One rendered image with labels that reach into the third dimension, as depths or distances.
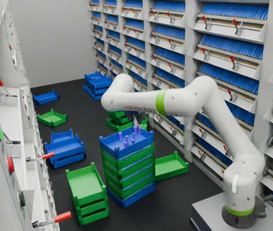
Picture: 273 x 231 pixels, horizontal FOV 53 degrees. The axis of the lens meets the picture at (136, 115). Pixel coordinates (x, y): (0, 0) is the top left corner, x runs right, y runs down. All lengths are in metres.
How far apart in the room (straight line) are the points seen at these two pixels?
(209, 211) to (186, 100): 0.57
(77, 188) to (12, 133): 1.35
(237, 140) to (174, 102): 0.36
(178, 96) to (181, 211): 0.99
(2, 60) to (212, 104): 0.84
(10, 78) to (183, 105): 0.63
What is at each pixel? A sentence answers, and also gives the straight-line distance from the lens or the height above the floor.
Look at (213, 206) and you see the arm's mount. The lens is 1.44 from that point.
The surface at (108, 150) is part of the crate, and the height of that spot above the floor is 0.43.
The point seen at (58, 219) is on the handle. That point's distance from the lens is 0.64.
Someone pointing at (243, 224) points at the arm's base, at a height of 0.40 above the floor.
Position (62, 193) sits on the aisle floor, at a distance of 2.19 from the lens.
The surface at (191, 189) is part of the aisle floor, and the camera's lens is 2.10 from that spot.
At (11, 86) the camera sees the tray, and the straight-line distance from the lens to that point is 0.94.
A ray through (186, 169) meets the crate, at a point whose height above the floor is 0.03.
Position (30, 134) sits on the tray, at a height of 0.93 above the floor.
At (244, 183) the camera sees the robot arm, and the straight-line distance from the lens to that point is 1.21.
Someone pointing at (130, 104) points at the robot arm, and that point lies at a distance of 1.29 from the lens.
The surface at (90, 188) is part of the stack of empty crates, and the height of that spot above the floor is 0.16.
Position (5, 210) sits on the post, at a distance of 0.26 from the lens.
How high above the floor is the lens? 1.36
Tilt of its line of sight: 25 degrees down
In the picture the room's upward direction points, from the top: 4 degrees counter-clockwise
